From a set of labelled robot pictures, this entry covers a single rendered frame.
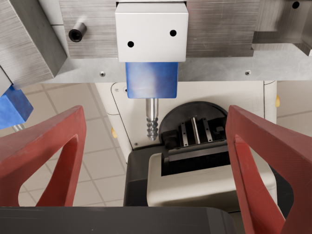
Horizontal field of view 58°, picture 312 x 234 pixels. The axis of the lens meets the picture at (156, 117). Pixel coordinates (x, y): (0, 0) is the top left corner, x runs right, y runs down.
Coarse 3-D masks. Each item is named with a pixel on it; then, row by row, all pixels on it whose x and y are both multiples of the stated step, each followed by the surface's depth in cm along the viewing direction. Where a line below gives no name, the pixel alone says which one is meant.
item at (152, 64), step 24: (120, 24) 19; (144, 24) 19; (168, 24) 19; (120, 48) 20; (144, 48) 20; (168, 48) 20; (144, 72) 23; (168, 72) 23; (144, 96) 24; (168, 96) 24
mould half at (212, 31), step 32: (64, 0) 21; (96, 0) 21; (128, 0) 21; (160, 0) 21; (192, 0) 21; (224, 0) 21; (256, 0) 21; (96, 32) 22; (192, 32) 22; (224, 32) 22
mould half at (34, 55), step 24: (0, 0) 24; (24, 0) 27; (0, 24) 25; (24, 24) 26; (48, 24) 30; (0, 48) 27; (24, 48) 27; (48, 48) 29; (24, 72) 28; (48, 72) 28
